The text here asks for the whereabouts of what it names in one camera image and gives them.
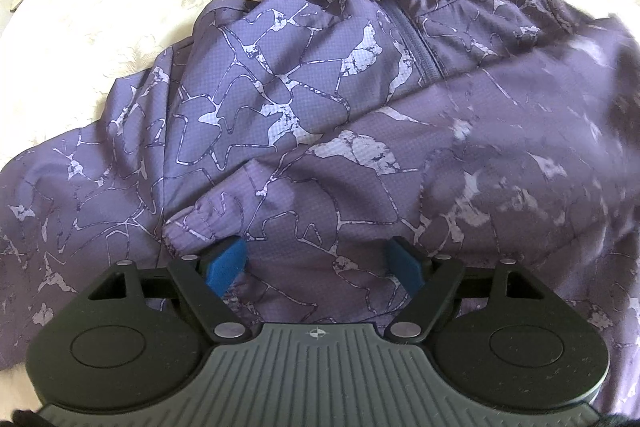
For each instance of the purple patterned hooded jacket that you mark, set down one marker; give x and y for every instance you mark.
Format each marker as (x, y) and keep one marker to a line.
(310, 117)

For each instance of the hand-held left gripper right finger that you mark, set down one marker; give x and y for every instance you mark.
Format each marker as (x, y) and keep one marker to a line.
(402, 259)

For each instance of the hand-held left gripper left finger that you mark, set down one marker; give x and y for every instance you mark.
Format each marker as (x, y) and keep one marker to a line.
(227, 264)

